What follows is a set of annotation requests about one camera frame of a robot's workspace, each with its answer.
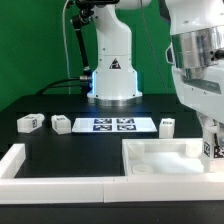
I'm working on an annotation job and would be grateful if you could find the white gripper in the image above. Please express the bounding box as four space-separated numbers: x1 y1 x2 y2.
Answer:
172 68 224 124

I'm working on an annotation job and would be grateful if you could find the white square table top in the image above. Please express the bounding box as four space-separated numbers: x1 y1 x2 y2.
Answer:
121 137 224 176

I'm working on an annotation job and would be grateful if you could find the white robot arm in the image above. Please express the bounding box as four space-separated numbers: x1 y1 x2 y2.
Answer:
73 0 224 124

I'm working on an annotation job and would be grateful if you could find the white fiducial marker sheet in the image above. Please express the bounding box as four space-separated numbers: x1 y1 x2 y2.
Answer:
72 117 157 133

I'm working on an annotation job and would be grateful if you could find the white U-shaped fence wall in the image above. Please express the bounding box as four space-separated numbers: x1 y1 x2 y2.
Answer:
0 144 224 204

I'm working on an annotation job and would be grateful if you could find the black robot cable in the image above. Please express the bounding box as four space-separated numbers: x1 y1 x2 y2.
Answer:
35 78 93 96

